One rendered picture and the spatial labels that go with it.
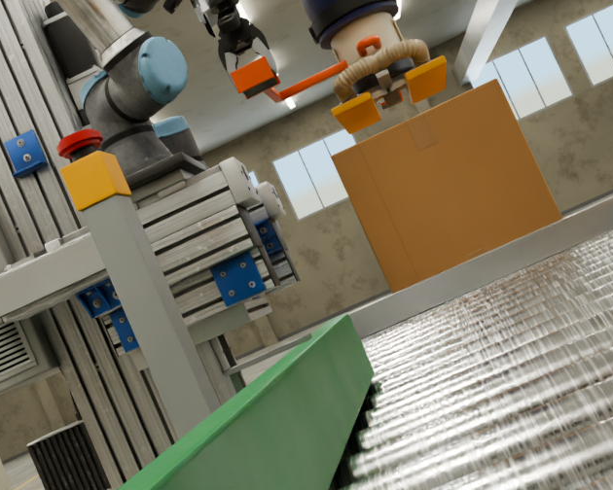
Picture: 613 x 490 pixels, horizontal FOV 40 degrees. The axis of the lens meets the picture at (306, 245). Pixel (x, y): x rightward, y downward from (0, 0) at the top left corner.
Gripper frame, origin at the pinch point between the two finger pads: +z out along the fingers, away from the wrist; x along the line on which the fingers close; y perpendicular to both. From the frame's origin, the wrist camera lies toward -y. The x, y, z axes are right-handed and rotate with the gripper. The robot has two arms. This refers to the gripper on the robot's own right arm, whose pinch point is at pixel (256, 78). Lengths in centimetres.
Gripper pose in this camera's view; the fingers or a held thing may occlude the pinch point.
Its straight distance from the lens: 192.4
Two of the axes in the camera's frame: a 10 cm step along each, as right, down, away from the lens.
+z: 4.0, 9.1, -0.6
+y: 1.5, 0.0, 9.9
